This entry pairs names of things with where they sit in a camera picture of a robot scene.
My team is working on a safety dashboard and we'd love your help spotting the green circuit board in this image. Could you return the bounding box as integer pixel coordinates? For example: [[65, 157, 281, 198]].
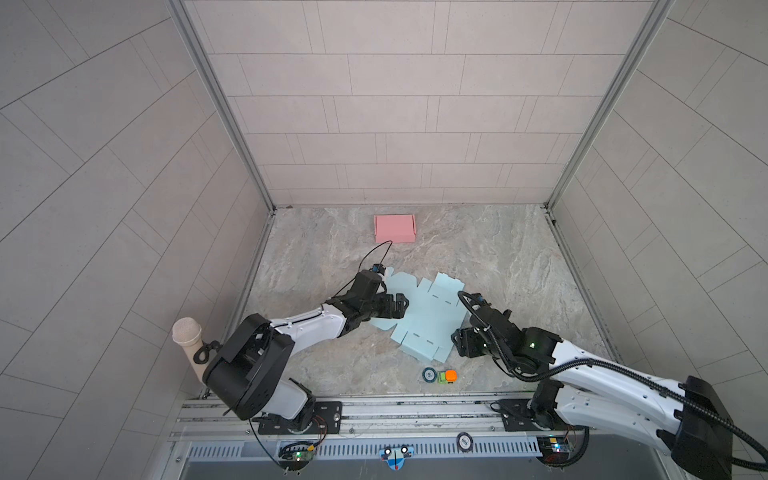
[[278, 441, 317, 472], [536, 436, 576, 465]]

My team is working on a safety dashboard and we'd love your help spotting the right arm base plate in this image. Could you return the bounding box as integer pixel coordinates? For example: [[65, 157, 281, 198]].
[[490, 398, 585, 434]]

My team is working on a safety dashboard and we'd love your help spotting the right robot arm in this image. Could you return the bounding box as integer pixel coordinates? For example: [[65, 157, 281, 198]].
[[452, 291, 767, 479]]

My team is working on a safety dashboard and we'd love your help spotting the orange green small toy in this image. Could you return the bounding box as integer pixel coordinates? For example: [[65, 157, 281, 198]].
[[438, 370, 458, 384]]

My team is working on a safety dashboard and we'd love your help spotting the light blue paper box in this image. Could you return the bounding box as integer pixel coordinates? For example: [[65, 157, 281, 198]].
[[370, 267, 467, 364]]

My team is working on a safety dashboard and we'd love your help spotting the right green circuit board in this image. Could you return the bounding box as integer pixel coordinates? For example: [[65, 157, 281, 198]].
[[536, 436, 576, 465]]

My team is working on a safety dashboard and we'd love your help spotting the blue red sticker tag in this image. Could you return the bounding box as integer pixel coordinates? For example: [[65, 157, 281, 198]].
[[379, 445, 414, 471]]

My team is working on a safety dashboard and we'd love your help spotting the aluminium rail frame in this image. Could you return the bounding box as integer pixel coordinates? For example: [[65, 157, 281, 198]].
[[170, 388, 659, 445]]

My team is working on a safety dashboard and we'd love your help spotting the left green circuit board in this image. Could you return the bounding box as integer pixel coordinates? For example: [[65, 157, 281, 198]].
[[278, 441, 317, 472]]

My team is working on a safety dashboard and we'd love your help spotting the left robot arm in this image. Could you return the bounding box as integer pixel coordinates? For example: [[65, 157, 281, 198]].
[[191, 270, 409, 431]]

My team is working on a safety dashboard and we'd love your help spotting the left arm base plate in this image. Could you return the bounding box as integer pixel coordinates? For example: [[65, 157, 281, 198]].
[[257, 401, 343, 435]]

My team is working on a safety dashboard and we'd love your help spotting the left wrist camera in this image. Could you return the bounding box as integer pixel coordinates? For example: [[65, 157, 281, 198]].
[[370, 263, 386, 275]]

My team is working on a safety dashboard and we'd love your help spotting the pink paper box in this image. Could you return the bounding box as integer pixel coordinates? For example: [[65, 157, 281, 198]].
[[374, 214, 416, 244]]

